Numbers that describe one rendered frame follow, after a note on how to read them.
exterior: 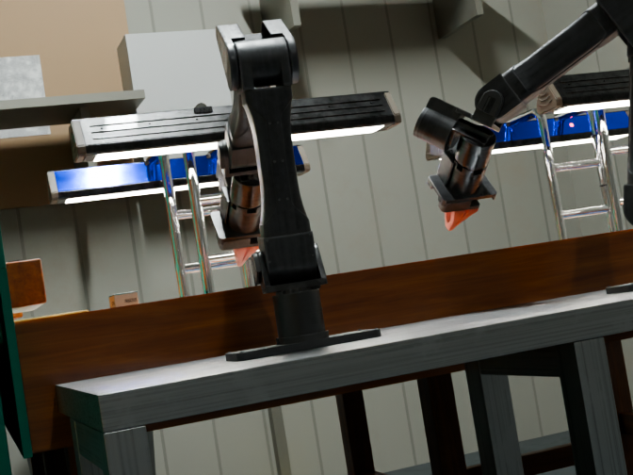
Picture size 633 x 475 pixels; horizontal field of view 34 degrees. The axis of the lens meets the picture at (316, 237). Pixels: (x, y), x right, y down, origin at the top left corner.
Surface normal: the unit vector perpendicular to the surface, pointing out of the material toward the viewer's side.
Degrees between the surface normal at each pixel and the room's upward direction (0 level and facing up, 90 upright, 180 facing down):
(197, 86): 90
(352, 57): 90
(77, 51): 90
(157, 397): 90
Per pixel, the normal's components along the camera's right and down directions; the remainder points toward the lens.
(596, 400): 0.34, -0.11
